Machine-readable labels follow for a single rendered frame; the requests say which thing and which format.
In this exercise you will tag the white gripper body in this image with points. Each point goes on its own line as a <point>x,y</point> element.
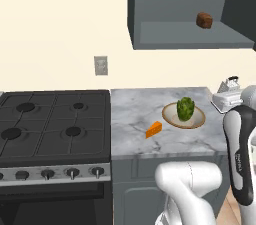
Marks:
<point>227,99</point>

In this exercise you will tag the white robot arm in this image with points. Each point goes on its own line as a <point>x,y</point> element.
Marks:
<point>186,179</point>

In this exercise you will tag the silver cheese grater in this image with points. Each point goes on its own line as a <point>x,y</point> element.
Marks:
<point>230,84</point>

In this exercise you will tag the beige salad bowl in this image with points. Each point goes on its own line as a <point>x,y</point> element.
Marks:
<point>198,119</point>

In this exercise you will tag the green lettuce salad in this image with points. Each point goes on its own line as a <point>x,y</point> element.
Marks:
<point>185,109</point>

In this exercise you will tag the orange cheese wedge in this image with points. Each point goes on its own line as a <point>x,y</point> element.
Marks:
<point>154,130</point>

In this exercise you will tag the dark grey cabinet door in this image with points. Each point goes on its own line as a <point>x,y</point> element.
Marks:
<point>240,5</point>

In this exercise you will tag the brown bread loaf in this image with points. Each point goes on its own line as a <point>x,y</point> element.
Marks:
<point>204,20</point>

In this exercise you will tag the grey drawer front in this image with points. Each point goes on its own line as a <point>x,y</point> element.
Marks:
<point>146,167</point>

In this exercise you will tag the grey base cupboard door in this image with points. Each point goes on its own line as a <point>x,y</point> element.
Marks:
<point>140,205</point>

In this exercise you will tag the black stove knob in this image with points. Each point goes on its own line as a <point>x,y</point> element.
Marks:
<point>97,171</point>
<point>47,173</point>
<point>72,172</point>
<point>22,175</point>
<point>0,176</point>

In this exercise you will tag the black gas stove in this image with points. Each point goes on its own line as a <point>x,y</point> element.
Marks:
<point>53,125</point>

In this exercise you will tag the black oven door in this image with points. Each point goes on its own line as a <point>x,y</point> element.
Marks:
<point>50,207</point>

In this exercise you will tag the grey wall cabinet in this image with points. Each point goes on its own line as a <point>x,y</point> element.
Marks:
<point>166,2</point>

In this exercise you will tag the grey wall outlet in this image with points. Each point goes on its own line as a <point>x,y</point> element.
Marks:
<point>101,65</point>

